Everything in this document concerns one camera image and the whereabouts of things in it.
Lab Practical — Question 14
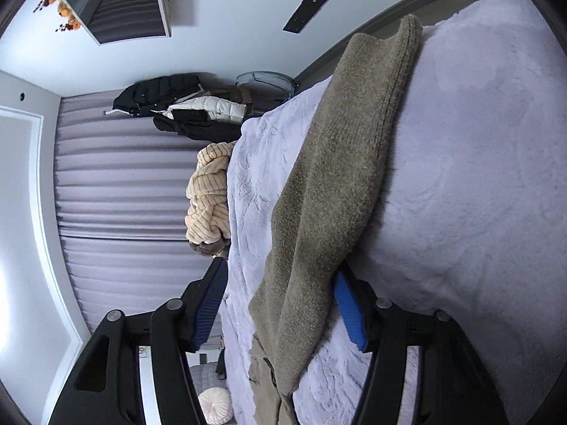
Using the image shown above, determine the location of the black puffer jacket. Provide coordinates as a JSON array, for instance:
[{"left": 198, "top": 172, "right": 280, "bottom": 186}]
[{"left": 112, "top": 73, "right": 204, "bottom": 118}]

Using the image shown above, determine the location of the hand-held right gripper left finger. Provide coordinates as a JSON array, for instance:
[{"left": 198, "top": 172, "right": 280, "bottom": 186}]
[{"left": 48, "top": 257, "right": 229, "bottom": 425}]

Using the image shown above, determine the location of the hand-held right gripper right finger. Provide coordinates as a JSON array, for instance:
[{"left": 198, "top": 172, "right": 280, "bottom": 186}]
[{"left": 332, "top": 262, "right": 521, "bottom": 425}]

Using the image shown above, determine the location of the beige striped fleece blanket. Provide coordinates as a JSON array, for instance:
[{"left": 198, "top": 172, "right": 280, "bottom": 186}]
[{"left": 185, "top": 141, "right": 240, "bottom": 257}]

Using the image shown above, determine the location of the khaki garment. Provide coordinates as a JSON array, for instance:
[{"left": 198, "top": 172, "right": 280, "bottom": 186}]
[{"left": 248, "top": 336, "right": 295, "bottom": 425}]

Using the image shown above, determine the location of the grey curtain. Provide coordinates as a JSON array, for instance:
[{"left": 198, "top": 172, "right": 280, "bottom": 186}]
[{"left": 53, "top": 93, "right": 249, "bottom": 333}]

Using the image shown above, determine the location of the round cream cushion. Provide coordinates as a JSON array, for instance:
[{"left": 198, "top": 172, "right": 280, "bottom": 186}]
[{"left": 198, "top": 387, "right": 233, "bottom": 423}]

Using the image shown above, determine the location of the white puffer jacket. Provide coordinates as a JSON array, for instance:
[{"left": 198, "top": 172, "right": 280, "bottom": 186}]
[{"left": 151, "top": 96, "right": 249, "bottom": 124}]

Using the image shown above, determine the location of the black garment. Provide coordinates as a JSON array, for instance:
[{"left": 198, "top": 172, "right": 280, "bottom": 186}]
[{"left": 153, "top": 108, "right": 249, "bottom": 142}]

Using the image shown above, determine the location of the grey bed frame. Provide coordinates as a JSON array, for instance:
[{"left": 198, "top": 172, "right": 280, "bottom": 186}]
[{"left": 294, "top": 0, "right": 501, "bottom": 85}]

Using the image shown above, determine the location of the black wall plate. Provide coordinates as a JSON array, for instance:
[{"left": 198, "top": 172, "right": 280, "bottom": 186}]
[{"left": 282, "top": 0, "right": 339, "bottom": 34}]

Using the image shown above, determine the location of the grey chair with cushion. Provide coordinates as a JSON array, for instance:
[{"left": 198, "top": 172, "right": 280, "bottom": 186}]
[{"left": 188, "top": 363, "right": 229, "bottom": 392}]

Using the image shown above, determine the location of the lavender plush blanket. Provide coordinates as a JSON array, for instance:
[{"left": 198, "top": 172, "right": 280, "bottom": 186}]
[{"left": 219, "top": 0, "right": 567, "bottom": 425}]

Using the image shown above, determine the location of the brown knit sweater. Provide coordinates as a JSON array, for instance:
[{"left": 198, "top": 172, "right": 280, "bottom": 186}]
[{"left": 247, "top": 14, "right": 423, "bottom": 397}]

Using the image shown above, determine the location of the orange flower decoration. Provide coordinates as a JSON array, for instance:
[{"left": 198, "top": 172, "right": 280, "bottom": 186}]
[{"left": 33, "top": 0, "right": 83, "bottom": 34}]

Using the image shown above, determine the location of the wall television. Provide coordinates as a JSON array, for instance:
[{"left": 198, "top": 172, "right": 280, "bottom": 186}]
[{"left": 48, "top": 0, "right": 173, "bottom": 46}]

